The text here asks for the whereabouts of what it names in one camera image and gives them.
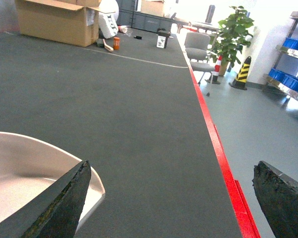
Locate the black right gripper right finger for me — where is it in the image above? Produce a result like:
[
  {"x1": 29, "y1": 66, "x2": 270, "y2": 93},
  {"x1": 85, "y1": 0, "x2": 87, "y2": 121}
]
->
[{"x1": 252, "y1": 161, "x2": 298, "y2": 238}]

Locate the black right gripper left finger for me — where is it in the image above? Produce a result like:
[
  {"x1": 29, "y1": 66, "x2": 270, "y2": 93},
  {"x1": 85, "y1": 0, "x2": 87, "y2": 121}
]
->
[{"x1": 0, "y1": 161, "x2": 91, "y2": 238}]

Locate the beige plastic dustpan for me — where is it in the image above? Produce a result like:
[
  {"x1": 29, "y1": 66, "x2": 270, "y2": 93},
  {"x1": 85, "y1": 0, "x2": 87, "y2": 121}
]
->
[{"x1": 0, "y1": 131, "x2": 106, "y2": 230}]

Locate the steel shelf rack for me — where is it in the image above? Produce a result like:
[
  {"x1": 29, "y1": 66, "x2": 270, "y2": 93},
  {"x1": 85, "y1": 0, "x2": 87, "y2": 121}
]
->
[{"x1": 262, "y1": 11, "x2": 298, "y2": 102}]

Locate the yellow black traffic cone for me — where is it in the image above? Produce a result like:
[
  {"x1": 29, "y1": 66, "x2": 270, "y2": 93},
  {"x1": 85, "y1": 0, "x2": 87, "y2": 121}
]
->
[{"x1": 228, "y1": 57, "x2": 252, "y2": 90}]

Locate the red white traffic cone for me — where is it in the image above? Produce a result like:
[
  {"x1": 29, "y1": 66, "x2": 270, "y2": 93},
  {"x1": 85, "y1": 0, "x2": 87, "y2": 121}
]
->
[{"x1": 205, "y1": 56, "x2": 222, "y2": 84}]

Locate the green potted plant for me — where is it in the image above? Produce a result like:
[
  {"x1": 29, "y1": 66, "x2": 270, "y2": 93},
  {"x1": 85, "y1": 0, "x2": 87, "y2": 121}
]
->
[{"x1": 211, "y1": 6, "x2": 254, "y2": 76}]

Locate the beige hand brush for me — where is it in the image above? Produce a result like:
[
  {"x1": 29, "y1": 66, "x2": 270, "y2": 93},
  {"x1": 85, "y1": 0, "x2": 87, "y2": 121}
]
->
[{"x1": 103, "y1": 39, "x2": 114, "y2": 52}]

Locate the grey office chair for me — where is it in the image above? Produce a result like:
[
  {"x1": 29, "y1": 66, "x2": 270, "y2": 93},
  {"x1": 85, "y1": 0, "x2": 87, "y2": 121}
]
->
[{"x1": 184, "y1": 32, "x2": 215, "y2": 86}]

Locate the orange bottle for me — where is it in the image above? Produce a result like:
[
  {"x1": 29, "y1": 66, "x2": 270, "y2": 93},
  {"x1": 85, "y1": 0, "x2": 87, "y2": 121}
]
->
[{"x1": 113, "y1": 37, "x2": 120, "y2": 50}]

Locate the large cardboard box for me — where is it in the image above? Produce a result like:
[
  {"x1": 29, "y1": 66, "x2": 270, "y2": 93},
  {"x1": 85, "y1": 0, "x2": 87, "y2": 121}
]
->
[{"x1": 15, "y1": 0, "x2": 115, "y2": 47}]

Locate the black and white sign box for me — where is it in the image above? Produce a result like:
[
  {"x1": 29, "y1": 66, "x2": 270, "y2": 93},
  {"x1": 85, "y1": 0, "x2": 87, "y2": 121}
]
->
[{"x1": 156, "y1": 30, "x2": 171, "y2": 49}]

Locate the white bag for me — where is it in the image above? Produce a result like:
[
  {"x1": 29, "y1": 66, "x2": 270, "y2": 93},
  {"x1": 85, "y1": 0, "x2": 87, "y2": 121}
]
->
[{"x1": 98, "y1": 0, "x2": 119, "y2": 39}]

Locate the grey storage crate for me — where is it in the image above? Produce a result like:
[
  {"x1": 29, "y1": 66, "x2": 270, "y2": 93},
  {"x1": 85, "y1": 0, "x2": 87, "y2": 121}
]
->
[{"x1": 117, "y1": 0, "x2": 173, "y2": 32}]

